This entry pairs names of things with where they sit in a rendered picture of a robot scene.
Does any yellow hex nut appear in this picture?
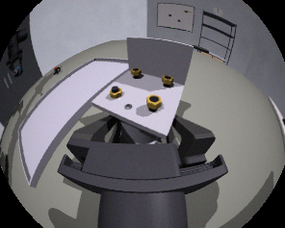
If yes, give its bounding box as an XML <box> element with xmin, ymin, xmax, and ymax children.
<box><xmin>110</xmin><ymin>88</ymin><xmax>122</xmax><ymax>99</ymax></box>
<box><xmin>131</xmin><ymin>68</ymin><xmax>142</xmax><ymax>76</ymax></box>
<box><xmin>146</xmin><ymin>95</ymin><xmax>162</xmax><ymax>110</ymax></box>
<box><xmin>162</xmin><ymin>75</ymin><xmax>173</xmax><ymax>85</ymax></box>

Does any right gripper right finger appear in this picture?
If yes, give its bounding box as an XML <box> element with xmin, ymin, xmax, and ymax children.
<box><xmin>167</xmin><ymin>115</ymin><xmax>216</xmax><ymax>163</ymax></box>

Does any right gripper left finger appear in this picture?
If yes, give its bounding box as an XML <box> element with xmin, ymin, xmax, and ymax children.
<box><xmin>71</xmin><ymin>115</ymin><xmax>121</xmax><ymax>143</ymax></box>

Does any white shallow rectangular tray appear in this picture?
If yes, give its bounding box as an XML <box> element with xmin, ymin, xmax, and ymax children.
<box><xmin>18</xmin><ymin>58</ymin><xmax>129</xmax><ymax>188</ymax></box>

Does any grey and white l-shaped bracket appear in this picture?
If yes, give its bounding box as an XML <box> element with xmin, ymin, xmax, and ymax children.
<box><xmin>91</xmin><ymin>38</ymin><xmax>194</xmax><ymax>139</ymax></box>

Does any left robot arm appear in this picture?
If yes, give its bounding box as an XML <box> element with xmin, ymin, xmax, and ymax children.
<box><xmin>8</xmin><ymin>28</ymin><xmax>28</xmax><ymax>51</ymax></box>

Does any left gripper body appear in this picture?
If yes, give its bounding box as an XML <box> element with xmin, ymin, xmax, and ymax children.
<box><xmin>6</xmin><ymin>43</ymin><xmax>23</xmax><ymax>65</ymax></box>

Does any dark blue electric nut driver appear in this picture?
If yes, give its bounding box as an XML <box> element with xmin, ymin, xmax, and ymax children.
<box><xmin>13</xmin><ymin>67</ymin><xmax>23</xmax><ymax>77</ymax></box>

